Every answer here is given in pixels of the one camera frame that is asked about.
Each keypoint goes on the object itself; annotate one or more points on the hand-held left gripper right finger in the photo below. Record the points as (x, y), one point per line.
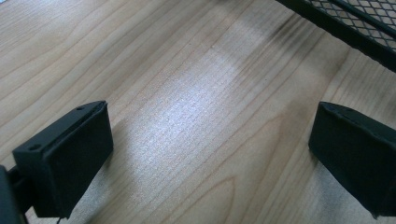
(355, 155)

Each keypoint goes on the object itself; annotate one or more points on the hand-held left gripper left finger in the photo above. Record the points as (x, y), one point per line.
(67, 161)

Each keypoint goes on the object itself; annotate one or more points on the black metal mesh basket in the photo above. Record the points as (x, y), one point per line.
(367, 34)

